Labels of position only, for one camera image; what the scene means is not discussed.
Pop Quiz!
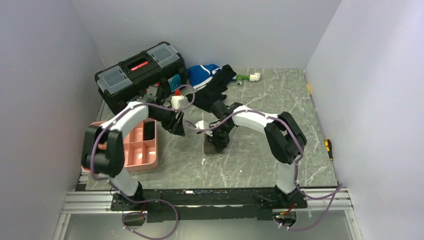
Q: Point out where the green white pipe fitting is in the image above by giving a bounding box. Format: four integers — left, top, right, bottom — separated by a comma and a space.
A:
235, 72, 261, 86

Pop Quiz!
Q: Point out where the pink compartment tray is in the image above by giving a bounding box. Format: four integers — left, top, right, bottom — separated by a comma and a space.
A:
81, 119, 158, 175

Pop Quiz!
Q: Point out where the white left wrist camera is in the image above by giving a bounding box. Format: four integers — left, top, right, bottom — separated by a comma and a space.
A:
170, 89, 185, 109

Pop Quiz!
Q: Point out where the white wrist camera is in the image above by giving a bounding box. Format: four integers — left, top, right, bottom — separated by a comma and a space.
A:
170, 89, 185, 109
194, 120, 213, 136

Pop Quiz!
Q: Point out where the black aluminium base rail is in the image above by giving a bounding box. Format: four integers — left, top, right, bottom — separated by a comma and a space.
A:
61, 187, 354, 223

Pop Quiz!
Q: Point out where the black rolled underwear in tray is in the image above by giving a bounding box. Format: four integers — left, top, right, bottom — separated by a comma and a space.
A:
143, 121, 156, 141

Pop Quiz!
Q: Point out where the blue white garment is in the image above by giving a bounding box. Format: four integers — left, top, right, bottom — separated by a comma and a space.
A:
187, 64, 222, 91

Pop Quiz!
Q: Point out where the black plastic toolbox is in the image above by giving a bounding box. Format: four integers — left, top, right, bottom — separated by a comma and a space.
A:
94, 41, 188, 115

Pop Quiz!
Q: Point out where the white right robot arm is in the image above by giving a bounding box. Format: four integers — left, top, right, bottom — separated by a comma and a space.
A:
205, 100, 307, 208

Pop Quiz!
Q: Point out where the yellow black screwdriver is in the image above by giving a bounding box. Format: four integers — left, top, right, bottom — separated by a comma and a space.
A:
324, 138, 334, 161

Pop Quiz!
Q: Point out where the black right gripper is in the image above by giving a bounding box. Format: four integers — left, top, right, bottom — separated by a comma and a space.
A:
206, 122, 234, 153

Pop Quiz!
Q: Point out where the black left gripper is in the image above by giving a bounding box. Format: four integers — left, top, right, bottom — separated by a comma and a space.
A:
150, 105, 186, 137

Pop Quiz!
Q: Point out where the olive underwear with beige waistband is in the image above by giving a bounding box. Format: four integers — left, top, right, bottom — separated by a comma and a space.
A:
203, 134, 221, 155

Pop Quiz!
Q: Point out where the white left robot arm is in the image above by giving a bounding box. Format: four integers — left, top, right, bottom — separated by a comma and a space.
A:
81, 86, 185, 210

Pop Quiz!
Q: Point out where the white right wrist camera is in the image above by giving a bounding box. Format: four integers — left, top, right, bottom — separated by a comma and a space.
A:
194, 120, 213, 136

